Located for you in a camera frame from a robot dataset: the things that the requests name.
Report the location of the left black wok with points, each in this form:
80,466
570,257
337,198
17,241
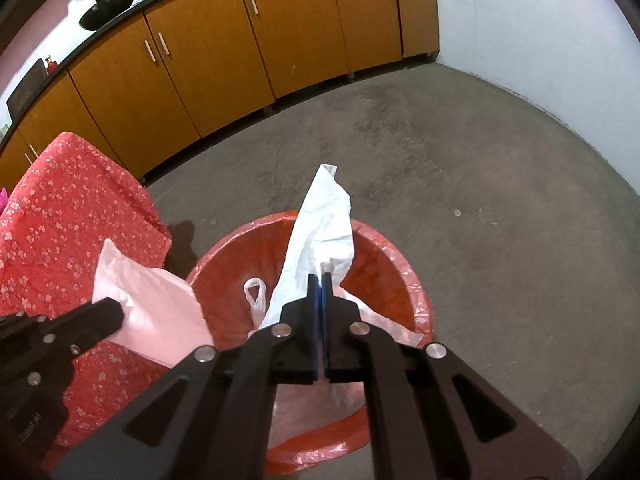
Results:
102,12

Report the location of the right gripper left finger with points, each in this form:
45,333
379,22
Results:
209,417

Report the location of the red bottle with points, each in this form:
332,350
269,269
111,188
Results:
51,65

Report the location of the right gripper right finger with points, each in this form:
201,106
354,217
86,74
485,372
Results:
430,415

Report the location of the lower wooden cabinets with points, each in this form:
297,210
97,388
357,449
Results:
164,75

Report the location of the red floral tablecloth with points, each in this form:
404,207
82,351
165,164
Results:
53,228

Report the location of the white plastic bag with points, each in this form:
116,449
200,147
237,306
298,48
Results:
365,267

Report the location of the dark cutting board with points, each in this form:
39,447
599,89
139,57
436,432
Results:
26,89

